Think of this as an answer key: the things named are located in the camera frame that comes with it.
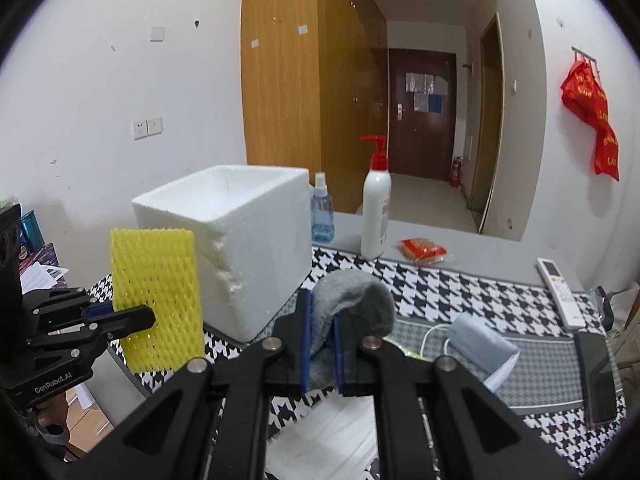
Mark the dark patterned box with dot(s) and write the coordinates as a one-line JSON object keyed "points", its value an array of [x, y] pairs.
{"points": [[45, 255]]}

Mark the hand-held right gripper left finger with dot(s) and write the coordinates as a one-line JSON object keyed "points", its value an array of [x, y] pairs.
{"points": [[305, 345]]}

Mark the black phone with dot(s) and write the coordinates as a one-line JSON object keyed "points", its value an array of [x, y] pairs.
{"points": [[597, 380]]}

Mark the red fire extinguisher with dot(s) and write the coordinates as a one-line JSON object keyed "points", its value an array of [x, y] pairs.
{"points": [[455, 172]]}

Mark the person's left hand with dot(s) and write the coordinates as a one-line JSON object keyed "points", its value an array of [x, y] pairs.
{"points": [[50, 412]]}

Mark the blue spray bottle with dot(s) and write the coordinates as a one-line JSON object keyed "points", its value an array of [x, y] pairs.
{"points": [[322, 220]]}

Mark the red snack packet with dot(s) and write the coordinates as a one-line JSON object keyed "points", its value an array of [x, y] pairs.
{"points": [[422, 250]]}

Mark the white wall switch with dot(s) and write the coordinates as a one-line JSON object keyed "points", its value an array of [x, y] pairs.
{"points": [[156, 125]]}

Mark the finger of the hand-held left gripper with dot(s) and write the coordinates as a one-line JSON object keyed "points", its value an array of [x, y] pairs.
{"points": [[125, 321], [97, 310]]}

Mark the white wall plate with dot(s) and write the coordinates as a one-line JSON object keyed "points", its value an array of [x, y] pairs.
{"points": [[157, 33]]}

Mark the houndstooth table mat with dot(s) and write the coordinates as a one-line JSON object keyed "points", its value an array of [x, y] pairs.
{"points": [[450, 290]]}

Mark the white pump bottle red cap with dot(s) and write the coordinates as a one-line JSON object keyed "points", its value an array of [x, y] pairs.
{"points": [[375, 210]]}

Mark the red plastic bag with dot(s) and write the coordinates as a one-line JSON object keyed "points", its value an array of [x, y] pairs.
{"points": [[592, 105]]}

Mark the yellow foam net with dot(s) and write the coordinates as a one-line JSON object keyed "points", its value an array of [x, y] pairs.
{"points": [[155, 270]]}

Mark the wooden wardrobe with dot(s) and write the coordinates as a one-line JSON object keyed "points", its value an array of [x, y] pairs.
{"points": [[290, 85]]}

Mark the white styrofoam box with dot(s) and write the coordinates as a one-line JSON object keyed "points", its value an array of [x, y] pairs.
{"points": [[260, 240]]}

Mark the dark brown entrance door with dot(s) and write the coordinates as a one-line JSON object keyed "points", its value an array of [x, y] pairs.
{"points": [[425, 135]]}

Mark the printed paper sheets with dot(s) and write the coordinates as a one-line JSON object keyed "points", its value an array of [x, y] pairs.
{"points": [[42, 275]]}

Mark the grey sock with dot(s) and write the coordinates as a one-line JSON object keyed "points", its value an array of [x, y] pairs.
{"points": [[360, 300]]}

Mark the blue face mask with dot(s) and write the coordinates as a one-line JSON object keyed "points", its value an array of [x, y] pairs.
{"points": [[480, 342]]}

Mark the teal can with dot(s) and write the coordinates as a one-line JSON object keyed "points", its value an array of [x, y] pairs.
{"points": [[28, 230]]}

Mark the wall hook rack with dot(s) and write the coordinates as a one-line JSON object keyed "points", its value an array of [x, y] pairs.
{"points": [[587, 55]]}

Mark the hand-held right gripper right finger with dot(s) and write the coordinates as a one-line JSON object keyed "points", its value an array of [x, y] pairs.
{"points": [[338, 355]]}

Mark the white remote control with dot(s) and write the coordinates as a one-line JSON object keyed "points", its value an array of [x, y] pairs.
{"points": [[560, 292]]}

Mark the wooden side door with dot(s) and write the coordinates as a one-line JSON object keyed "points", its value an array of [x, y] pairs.
{"points": [[487, 135]]}

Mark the white wall socket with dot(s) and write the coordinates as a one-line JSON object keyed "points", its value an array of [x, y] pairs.
{"points": [[140, 129]]}

